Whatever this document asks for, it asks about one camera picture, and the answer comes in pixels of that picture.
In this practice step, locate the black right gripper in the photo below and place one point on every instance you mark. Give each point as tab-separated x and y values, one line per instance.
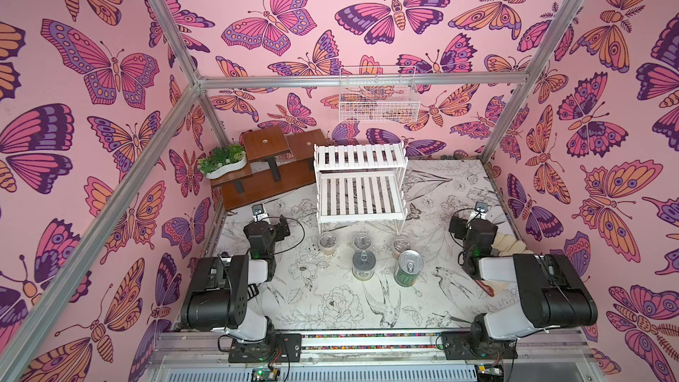
457	225

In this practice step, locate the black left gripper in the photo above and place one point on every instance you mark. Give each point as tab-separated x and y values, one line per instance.
278	233

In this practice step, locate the yellow seed jar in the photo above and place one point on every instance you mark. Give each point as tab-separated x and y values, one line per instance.
328	243

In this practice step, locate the green watermelon can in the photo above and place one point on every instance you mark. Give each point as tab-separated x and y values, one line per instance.
410	264

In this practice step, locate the red seed jar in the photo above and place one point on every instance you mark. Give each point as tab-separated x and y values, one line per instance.
400	244

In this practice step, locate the dark seed jar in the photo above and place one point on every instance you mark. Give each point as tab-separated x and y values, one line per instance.
362	241

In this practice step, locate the purple label tin can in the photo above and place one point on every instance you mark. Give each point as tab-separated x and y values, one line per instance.
364	263

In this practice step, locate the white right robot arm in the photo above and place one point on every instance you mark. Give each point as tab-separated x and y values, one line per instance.
551	293

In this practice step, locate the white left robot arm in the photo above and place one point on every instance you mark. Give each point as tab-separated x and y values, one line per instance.
217	298

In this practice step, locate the white slatted wooden shelf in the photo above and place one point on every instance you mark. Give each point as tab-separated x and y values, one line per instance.
361	183

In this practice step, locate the black white striped brush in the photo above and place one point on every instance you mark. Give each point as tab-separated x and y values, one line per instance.
252	291

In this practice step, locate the brown wooden stepped stand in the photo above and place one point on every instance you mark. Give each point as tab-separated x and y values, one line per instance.
276	163

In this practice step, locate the green plant in white pot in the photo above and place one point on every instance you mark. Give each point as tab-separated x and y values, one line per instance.
223	160

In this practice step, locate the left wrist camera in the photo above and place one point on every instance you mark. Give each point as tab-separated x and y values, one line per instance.
258	212

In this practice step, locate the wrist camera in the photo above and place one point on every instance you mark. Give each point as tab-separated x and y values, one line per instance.
480	211
258	212

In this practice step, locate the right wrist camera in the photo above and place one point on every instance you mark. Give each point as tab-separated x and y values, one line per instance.
480	211

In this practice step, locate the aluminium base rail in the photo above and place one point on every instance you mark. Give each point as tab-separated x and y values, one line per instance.
377	355

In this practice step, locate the white wire basket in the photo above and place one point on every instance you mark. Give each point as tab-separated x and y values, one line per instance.
378	98

